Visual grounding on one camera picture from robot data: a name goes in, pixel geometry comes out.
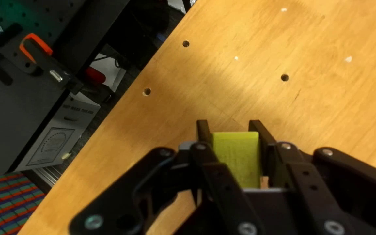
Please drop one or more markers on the white printed box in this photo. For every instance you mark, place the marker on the white printed box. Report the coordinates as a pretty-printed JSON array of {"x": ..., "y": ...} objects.
[{"x": 59, "y": 134}]

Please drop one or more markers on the yellow foam block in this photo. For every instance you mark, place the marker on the yellow foam block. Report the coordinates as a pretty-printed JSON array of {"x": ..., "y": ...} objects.
[{"x": 237, "y": 158}]

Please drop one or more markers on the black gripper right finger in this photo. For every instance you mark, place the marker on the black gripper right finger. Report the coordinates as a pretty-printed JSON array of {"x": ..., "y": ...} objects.
[{"x": 336, "y": 187}]

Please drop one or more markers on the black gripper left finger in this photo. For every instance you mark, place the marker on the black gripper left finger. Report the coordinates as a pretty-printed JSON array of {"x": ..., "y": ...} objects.
[{"x": 153, "y": 190}]

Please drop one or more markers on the small red object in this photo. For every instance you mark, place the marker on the small red object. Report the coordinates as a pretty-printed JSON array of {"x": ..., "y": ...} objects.
[{"x": 94, "y": 74}]

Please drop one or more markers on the black perforated breadboard table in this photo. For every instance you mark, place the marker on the black perforated breadboard table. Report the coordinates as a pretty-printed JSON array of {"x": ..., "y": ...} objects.
[{"x": 19, "y": 104}]

